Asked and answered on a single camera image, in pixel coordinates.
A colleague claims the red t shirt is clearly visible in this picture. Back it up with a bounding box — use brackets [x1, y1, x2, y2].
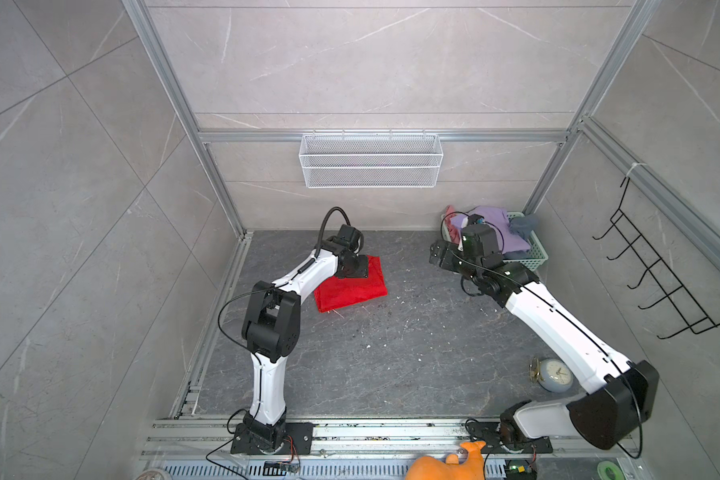
[314, 256, 388, 313]

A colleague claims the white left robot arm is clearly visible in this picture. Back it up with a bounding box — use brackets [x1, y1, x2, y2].
[242, 224, 369, 452]

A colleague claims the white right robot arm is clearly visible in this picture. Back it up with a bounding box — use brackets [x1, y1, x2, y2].
[429, 223, 660, 450]

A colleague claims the pink t shirt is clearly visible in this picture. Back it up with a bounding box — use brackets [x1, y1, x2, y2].
[441, 205, 466, 245]

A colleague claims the purple t shirt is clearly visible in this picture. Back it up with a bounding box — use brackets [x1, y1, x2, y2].
[461, 206, 531, 258]

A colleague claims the grey t shirt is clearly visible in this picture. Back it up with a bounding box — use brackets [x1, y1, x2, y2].
[509, 214, 539, 242]

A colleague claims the green plastic basket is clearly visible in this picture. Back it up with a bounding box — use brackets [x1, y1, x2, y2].
[440, 211, 548, 271]

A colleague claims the white round clock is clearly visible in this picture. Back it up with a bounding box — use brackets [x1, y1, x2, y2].
[530, 357, 575, 393]

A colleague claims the orange plush toy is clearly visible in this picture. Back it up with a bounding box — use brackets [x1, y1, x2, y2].
[405, 441, 486, 480]

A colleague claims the green tape roll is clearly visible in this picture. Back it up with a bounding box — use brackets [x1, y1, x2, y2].
[596, 461, 626, 480]

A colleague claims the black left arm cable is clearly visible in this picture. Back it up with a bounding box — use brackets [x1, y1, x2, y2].
[217, 206, 352, 355]

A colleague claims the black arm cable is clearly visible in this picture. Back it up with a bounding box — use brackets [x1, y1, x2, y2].
[217, 206, 352, 355]
[439, 209, 644, 460]

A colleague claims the white wire mesh basket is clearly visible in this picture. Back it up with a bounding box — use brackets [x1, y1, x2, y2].
[299, 133, 444, 189]

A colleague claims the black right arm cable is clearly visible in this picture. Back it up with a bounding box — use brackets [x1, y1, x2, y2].
[439, 209, 644, 460]

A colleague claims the black wall hook rack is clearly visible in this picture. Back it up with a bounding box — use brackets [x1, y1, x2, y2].
[592, 177, 720, 341]

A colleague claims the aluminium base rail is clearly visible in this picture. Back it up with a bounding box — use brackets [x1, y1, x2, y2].
[137, 416, 652, 479]

